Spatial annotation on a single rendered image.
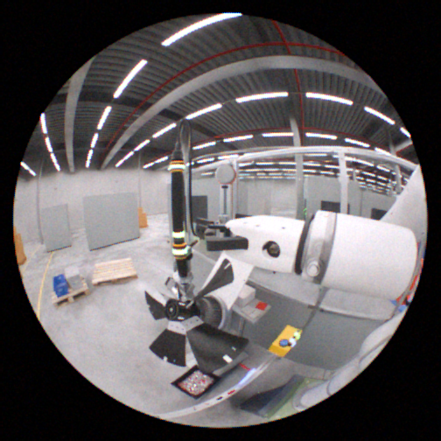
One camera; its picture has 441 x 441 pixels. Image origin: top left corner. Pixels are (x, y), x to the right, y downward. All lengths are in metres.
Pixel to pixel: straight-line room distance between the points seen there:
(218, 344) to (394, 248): 0.57
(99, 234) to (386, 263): 5.97
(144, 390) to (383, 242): 1.91
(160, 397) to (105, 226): 5.53
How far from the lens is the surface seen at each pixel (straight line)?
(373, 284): 0.16
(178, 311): 0.64
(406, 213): 0.26
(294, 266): 0.15
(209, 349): 0.58
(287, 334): 0.80
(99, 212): 5.80
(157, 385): 1.83
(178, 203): 0.39
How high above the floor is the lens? 1.71
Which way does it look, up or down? 10 degrees down
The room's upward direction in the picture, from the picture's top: straight up
